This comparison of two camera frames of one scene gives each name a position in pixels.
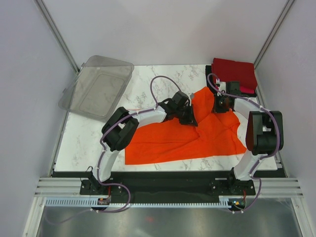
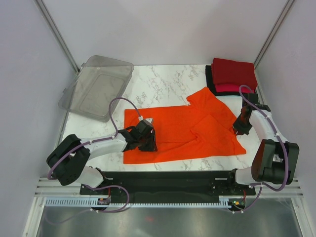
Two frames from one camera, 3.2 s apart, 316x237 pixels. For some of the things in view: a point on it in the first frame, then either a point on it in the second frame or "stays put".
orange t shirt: (169, 140) stays put
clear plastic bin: (96, 92) stays put
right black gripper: (216, 108) → (241, 131)
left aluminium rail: (60, 187) stays put
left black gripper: (190, 120) → (151, 146)
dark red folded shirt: (227, 70) stays put
